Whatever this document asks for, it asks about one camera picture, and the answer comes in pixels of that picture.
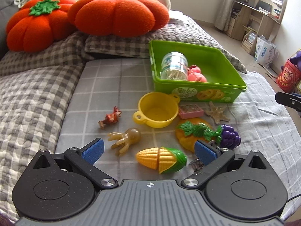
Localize yellow toy pot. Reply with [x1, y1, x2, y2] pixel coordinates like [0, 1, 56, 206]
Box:
[133, 92, 180, 129]

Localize right orange pumpkin cushion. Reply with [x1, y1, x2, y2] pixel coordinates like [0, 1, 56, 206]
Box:
[68, 0, 169, 38]

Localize purple toy grapes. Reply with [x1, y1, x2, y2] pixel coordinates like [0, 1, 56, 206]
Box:
[215, 124, 241, 150]

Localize grey checked quilt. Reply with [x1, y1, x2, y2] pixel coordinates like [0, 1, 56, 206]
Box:
[0, 10, 248, 221]

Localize tortoiseshell hair claw clip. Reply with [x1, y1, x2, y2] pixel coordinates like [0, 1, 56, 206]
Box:
[189, 140, 221, 172]

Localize purple plush toy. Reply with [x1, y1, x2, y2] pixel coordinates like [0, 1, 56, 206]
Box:
[289, 50, 301, 71]

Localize left orange pumpkin cushion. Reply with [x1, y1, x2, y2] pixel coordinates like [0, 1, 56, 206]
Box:
[6, 0, 76, 53]

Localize toy corn cob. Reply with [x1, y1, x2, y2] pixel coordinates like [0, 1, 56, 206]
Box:
[136, 147, 187, 174]

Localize orange pumpkin cushion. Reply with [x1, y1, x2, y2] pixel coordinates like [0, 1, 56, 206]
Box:
[68, 0, 169, 38]
[6, 0, 76, 53]

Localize pink toy pig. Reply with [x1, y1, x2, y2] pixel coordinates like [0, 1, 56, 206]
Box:
[188, 65, 207, 82]

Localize white paper shopping bag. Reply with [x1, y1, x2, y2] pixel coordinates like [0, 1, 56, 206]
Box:
[255, 35, 277, 68]

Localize grey grid bedsheet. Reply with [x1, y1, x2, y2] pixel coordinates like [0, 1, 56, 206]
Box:
[56, 59, 300, 219]

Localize pink toy box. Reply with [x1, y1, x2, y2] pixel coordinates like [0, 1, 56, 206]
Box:
[179, 104, 204, 119]

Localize cotton swab jar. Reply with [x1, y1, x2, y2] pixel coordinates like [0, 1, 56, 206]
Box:
[160, 52, 188, 81]

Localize orange toy pumpkin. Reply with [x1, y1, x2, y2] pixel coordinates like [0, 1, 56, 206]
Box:
[175, 117, 216, 153]

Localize small brown red figurine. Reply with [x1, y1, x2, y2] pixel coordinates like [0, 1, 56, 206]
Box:
[98, 106, 122, 130]

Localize green plastic storage bin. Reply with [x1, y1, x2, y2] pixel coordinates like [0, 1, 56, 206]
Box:
[148, 40, 247, 103]

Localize beige starfish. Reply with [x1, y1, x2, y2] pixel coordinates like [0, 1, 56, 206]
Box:
[204, 102, 231, 124]

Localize grey sofa backrest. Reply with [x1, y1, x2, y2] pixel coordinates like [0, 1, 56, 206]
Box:
[0, 0, 19, 58]

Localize tan rubber octopus toy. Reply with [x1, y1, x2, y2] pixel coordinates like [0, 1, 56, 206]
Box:
[108, 128, 141, 157]

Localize red snack bucket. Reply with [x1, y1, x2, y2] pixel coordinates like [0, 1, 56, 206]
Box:
[276, 59, 300, 93]

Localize wooden shelf desk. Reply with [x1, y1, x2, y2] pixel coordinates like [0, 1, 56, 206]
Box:
[225, 0, 288, 56]

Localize grey curtain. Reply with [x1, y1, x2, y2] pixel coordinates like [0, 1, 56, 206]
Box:
[214, 0, 236, 31]

